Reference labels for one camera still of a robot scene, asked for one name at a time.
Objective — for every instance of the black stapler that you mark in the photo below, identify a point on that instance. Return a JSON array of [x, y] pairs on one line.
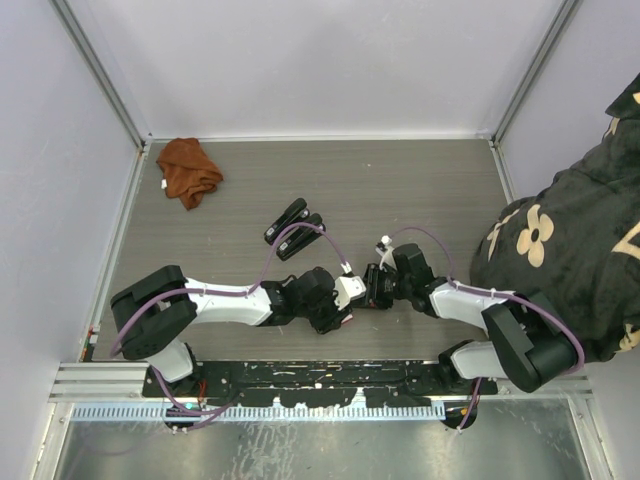
[[300, 238], [297, 211]]

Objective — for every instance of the aluminium frame post right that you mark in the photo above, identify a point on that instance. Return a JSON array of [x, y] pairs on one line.
[[541, 56]]

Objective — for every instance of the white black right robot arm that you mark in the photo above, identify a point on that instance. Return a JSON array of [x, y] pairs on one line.
[[527, 342]]

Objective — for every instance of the aluminium frame post left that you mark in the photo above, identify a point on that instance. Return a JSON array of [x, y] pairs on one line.
[[84, 46]]

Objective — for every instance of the aluminium front rail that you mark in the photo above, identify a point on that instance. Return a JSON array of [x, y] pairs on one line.
[[99, 382]]

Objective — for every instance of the perforated cable duct strip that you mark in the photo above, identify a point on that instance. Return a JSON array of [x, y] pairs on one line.
[[139, 412]]

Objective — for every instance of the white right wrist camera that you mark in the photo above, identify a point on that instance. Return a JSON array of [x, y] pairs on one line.
[[385, 249]]

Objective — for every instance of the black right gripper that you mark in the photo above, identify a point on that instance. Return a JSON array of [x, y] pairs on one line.
[[371, 279]]

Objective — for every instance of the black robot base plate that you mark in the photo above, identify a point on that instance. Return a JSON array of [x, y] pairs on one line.
[[393, 383]]

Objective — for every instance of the black floral fleece garment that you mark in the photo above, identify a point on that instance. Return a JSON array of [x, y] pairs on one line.
[[577, 240]]

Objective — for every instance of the aluminium frame post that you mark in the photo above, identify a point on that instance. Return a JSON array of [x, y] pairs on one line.
[[541, 56], [84, 46]]

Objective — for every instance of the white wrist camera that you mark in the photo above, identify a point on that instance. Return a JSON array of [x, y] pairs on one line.
[[348, 289], [385, 249]]

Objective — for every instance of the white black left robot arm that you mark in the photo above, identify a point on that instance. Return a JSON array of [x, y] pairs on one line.
[[151, 314]]

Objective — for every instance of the orange-brown cloth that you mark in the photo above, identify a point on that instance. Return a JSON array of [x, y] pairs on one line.
[[188, 171]]

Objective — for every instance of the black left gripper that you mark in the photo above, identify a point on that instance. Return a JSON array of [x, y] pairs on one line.
[[334, 318]]

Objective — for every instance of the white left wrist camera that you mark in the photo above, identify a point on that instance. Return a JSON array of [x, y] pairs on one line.
[[348, 289]]

